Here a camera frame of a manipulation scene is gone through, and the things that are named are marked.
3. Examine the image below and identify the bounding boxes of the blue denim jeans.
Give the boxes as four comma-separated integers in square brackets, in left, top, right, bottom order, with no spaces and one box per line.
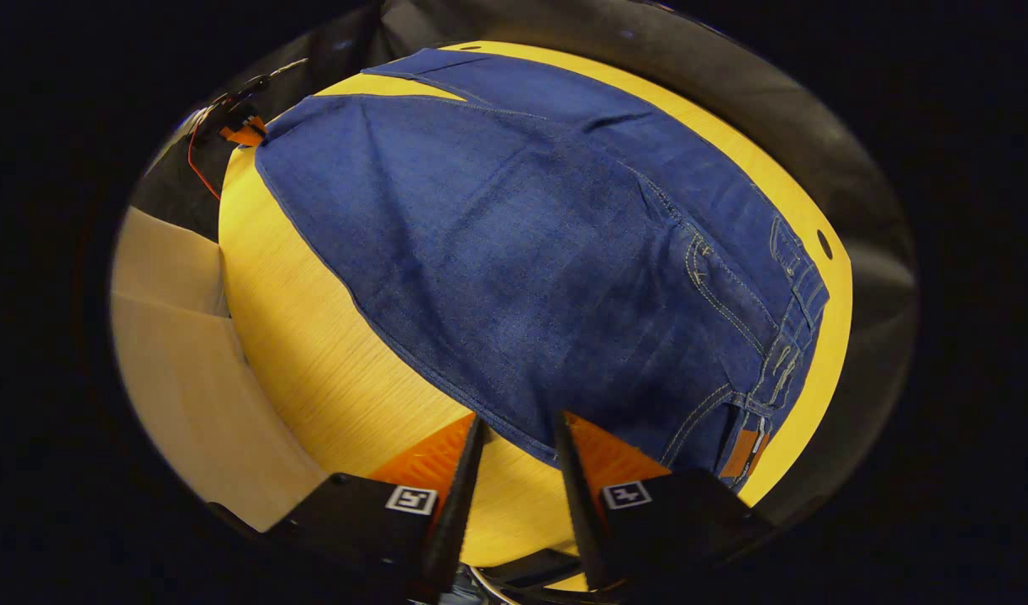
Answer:
[253,48,831,492]

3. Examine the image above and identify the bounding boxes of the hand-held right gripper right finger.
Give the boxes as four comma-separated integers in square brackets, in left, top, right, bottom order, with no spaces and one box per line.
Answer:
[553,410,777,593]

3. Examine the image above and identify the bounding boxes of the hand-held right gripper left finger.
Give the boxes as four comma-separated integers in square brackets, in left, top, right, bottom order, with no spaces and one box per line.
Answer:
[266,412,491,605]

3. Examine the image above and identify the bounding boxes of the thin red cable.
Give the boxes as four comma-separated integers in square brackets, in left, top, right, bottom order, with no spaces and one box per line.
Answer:
[186,118,224,203]

